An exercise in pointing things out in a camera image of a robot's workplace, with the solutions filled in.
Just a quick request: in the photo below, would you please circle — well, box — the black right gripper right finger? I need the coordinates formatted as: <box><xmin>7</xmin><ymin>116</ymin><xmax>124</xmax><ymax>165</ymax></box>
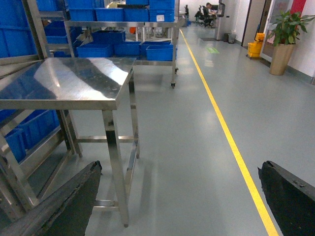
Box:
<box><xmin>258</xmin><ymin>161</ymin><xmax>315</xmax><ymax>236</ymax></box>

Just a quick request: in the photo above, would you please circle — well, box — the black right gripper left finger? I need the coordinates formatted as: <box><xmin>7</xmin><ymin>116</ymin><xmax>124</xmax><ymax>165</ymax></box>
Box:
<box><xmin>0</xmin><ymin>161</ymin><xmax>102</xmax><ymax>236</ymax></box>

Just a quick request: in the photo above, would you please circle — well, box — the small stainless steel table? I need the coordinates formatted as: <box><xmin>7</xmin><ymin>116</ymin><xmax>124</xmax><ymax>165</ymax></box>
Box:
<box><xmin>0</xmin><ymin>58</ymin><xmax>140</xmax><ymax>227</ymax></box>

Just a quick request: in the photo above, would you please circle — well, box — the yellow mop bucket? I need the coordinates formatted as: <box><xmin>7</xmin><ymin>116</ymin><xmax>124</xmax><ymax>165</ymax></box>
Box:
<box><xmin>246</xmin><ymin>33</ymin><xmax>265</xmax><ymax>59</ymax></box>

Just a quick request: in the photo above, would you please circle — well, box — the plant in gold pot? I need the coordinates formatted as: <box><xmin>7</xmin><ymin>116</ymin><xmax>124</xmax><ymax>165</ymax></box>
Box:
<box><xmin>267</xmin><ymin>10</ymin><xmax>315</xmax><ymax>76</ymax></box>

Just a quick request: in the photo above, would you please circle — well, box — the steel cart with bins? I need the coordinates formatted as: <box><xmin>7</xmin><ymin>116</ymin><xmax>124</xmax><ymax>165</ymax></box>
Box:
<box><xmin>65</xmin><ymin>0</ymin><xmax>181</xmax><ymax>88</ymax></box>

